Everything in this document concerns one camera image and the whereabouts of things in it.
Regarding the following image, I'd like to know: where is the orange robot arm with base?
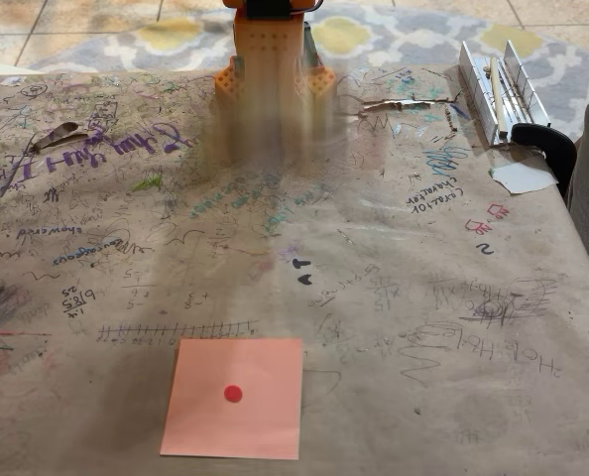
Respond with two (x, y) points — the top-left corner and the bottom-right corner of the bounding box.
(212, 0), (338, 165)

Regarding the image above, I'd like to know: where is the scribbled brown paper table cover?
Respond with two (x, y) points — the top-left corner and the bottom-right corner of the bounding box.
(0, 62), (589, 476)

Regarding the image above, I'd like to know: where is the pink square paper sheet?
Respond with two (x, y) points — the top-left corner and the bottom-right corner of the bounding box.
(159, 338), (304, 461)

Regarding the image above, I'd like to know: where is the grey yellow patterned rug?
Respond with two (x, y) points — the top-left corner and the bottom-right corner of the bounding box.
(26, 3), (589, 140)

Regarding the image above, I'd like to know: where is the white paper scrap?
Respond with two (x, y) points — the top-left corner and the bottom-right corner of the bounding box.
(489, 160), (560, 195)

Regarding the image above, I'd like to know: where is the thin wooden stick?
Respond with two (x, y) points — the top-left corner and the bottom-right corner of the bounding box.
(489, 57), (510, 141)

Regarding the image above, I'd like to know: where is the black clamp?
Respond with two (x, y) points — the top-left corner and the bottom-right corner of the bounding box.
(511, 122), (579, 199)

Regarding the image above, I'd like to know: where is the aluminium channel rail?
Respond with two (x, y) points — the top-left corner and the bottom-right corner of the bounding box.
(458, 39), (552, 149)

